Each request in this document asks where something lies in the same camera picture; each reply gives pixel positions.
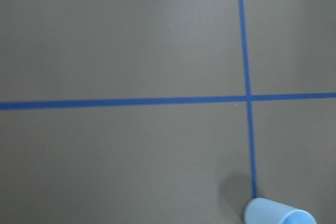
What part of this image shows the light blue cup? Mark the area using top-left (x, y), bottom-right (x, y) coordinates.
top-left (244, 198), bottom-right (317, 224)

